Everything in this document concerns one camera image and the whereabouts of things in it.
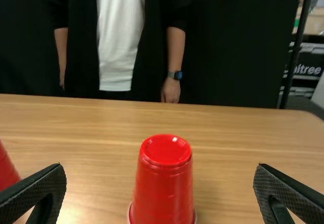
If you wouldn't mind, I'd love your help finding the person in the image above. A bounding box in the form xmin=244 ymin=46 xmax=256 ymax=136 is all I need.
xmin=52 ymin=0 xmax=188 ymax=104

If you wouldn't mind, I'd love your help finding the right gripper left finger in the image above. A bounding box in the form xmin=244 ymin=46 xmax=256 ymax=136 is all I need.
xmin=0 ymin=163 xmax=68 ymax=224

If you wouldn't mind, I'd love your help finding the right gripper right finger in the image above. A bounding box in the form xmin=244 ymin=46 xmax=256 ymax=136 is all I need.
xmin=253 ymin=163 xmax=324 ymax=224

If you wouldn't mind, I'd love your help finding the cardboard box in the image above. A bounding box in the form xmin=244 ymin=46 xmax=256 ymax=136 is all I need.
xmin=293 ymin=5 xmax=324 ymax=35

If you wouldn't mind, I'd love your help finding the black storage case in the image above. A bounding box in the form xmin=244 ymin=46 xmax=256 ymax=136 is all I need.
xmin=278 ymin=41 xmax=324 ymax=100

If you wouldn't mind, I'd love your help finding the red cup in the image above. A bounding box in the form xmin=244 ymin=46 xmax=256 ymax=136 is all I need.
xmin=0 ymin=139 xmax=22 ymax=192
xmin=127 ymin=133 xmax=197 ymax=224

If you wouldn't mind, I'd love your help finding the grey mesh chair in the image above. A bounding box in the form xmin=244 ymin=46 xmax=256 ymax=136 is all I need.
xmin=277 ymin=96 xmax=324 ymax=121

